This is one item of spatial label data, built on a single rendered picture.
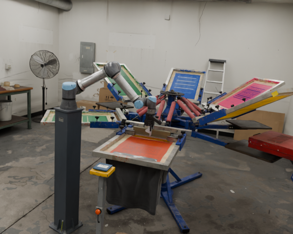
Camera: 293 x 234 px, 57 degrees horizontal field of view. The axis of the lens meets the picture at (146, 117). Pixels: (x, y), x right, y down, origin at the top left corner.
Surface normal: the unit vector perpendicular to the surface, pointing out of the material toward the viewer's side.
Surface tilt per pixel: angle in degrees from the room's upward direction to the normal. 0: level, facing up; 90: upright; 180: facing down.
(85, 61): 90
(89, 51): 90
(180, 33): 90
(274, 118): 82
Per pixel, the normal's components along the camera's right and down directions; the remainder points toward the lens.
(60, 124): -0.55, 0.15
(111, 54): -0.29, 0.19
